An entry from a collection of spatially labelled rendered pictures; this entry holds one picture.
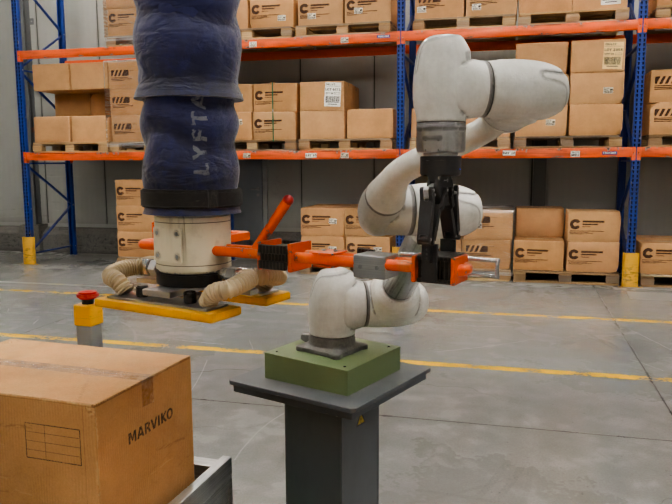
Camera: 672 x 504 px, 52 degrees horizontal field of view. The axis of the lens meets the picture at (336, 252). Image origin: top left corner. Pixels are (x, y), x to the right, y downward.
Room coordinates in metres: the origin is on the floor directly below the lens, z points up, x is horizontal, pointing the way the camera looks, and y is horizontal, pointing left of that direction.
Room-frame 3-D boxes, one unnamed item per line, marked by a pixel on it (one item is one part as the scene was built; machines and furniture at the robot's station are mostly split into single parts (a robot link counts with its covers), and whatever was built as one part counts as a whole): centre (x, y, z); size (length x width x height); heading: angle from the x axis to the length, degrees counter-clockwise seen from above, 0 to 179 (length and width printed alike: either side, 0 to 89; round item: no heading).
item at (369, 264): (1.34, -0.08, 1.26); 0.07 x 0.07 x 0.04; 60
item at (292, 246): (1.45, 0.11, 1.27); 0.10 x 0.08 x 0.06; 150
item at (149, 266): (1.57, 0.33, 1.20); 0.34 x 0.25 x 0.06; 60
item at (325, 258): (1.58, 0.10, 1.27); 0.93 x 0.30 x 0.04; 60
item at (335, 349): (2.29, 0.03, 0.86); 0.22 x 0.18 x 0.06; 52
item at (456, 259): (1.27, -0.19, 1.27); 0.08 x 0.07 x 0.05; 60
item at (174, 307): (1.49, 0.37, 1.16); 0.34 x 0.10 x 0.05; 60
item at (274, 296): (1.66, 0.28, 1.16); 0.34 x 0.10 x 0.05; 60
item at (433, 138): (1.28, -0.19, 1.50); 0.09 x 0.09 x 0.06
